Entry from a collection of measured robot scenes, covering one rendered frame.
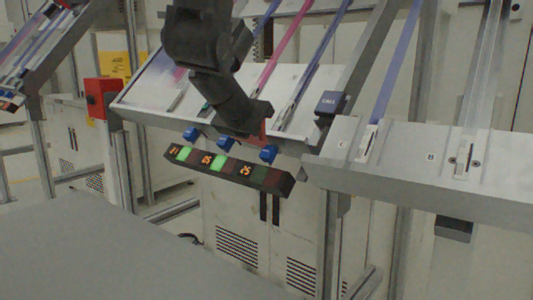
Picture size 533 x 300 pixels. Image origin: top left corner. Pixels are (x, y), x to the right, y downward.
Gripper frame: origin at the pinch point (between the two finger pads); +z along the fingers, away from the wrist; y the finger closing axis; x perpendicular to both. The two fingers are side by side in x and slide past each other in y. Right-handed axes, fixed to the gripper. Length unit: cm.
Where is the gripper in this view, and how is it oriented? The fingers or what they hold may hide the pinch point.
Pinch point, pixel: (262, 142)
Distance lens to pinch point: 63.7
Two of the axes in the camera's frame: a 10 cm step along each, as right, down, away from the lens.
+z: 4.2, 5.4, 7.3
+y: -7.9, -1.8, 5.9
